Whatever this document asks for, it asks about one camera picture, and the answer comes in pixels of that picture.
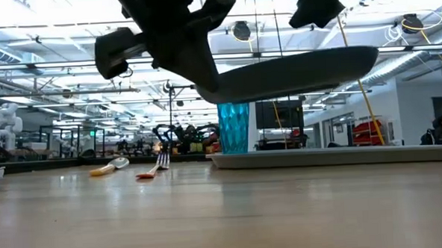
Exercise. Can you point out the black background robot arms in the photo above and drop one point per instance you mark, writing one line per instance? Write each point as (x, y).
(191, 136)

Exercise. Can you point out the grey plastic tray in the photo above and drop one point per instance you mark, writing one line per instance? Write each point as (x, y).
(319, 158)

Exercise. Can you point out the black wall monitor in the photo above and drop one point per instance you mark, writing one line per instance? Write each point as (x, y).
(280, 115)

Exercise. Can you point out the blue round plate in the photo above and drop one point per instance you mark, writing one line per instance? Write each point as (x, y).
(297, 74)

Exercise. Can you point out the black aluminium table frame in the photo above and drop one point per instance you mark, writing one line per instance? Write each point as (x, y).
(58, 164)

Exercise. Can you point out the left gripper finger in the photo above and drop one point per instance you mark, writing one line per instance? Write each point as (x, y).
(201, 57)
(173, 62)

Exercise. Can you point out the teal faceted plastic cup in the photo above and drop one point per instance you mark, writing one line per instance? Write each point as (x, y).
(234, 127)

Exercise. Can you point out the red bin shelf unit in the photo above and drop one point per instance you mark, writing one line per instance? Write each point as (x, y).
(367, 132)

